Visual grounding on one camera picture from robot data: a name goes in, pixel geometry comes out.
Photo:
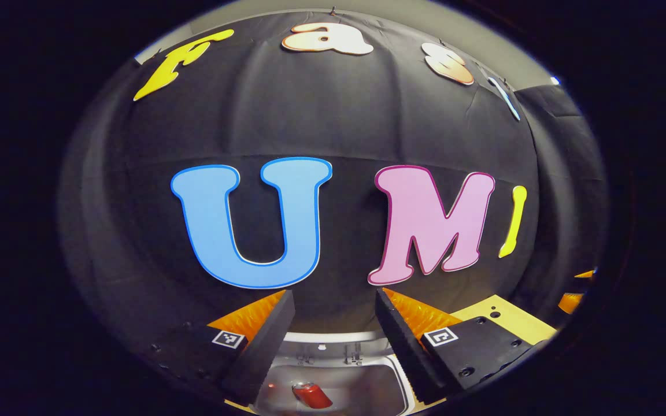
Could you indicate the wooden desktop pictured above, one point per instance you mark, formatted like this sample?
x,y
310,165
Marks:
x,y
518,318

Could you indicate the white desktop garbage bin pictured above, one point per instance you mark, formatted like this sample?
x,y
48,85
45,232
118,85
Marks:
x,y
356,375

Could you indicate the red pop can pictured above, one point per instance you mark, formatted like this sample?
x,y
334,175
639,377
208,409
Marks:
x,y
311,396

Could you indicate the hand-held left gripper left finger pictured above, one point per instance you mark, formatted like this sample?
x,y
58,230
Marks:
x,y
261,346

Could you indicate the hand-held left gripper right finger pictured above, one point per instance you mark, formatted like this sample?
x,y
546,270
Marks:
x,y
408,346

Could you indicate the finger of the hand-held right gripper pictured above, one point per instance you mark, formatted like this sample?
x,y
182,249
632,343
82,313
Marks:
x,y
571,303
586,274

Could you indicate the black backdrop cloth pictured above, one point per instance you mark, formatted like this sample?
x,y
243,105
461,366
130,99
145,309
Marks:
x,y
339,115

